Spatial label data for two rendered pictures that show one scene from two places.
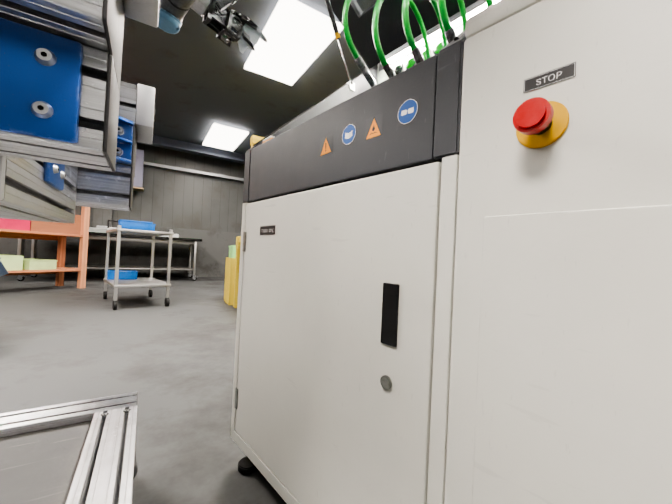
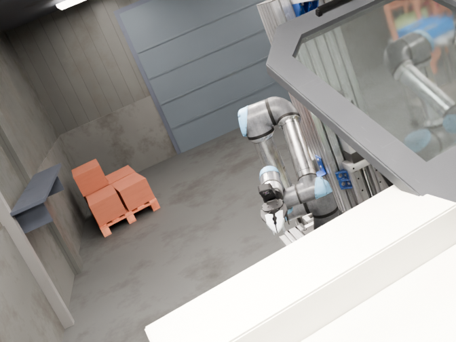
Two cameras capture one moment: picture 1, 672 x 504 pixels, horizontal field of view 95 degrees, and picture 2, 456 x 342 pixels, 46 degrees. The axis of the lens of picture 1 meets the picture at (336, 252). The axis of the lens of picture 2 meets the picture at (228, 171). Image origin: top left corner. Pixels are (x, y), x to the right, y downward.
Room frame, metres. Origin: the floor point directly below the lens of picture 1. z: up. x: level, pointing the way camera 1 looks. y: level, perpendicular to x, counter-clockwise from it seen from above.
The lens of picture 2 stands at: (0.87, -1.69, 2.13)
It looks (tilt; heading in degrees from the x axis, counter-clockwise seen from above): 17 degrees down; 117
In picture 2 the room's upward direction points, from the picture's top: 23 degrees counter-clockwise
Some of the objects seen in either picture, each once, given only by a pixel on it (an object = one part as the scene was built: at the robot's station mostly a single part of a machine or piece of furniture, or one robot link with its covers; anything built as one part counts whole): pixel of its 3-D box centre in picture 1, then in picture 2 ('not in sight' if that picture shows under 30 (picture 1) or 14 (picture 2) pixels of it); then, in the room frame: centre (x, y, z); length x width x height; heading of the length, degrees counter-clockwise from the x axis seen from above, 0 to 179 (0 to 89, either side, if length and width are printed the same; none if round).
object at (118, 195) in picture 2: not in sight; (112, 188); (-3.63, 3.91, 0.37); 1.36 x 1.00 x 0.74; 122
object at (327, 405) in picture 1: (302, 341); not in sight; (0.69, 0.06, 0.44); 0.65 x 0.02 x 0.68; 41
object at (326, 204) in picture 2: not in sight; (317, 195); (0.20, 0.36, 1.20); 0.13 x 0.12 x 0.14; 15
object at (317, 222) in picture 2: not in sight; (328, 218); (0.21, 0.36, 1.09); 0.15 x 0.15 x 0.10
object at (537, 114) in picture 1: (535, 119); not in sight; (0.34, -0.21, 0.80); 0.05 x 0.04 x 0.05; 41
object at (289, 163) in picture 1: (318, 154); not in sight; (0.70, 0.05, 0.87); 0.62 x 0.04 x 0.16; 41
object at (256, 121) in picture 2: not in sight; (273, 163); (0.08, 0.33, 1.41); 0.15 x 0.12 x 0.55; 15
